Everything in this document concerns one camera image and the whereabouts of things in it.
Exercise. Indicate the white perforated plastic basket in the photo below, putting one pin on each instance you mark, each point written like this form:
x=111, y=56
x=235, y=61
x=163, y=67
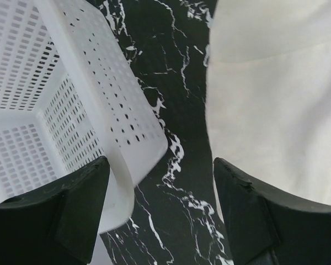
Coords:
x=68, y=96

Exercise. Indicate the black marble pattern mat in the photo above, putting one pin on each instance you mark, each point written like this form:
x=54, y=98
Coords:
x=175, y=219

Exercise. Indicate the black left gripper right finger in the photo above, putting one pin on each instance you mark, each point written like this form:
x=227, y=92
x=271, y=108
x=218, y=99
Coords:
x=266, y=225

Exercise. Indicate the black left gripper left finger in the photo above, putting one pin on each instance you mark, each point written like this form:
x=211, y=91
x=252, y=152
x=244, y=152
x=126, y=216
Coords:
x=58, y=222

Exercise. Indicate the cream white t shirt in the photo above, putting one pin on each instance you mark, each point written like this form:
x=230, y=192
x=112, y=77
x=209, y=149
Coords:
x=268, y=95

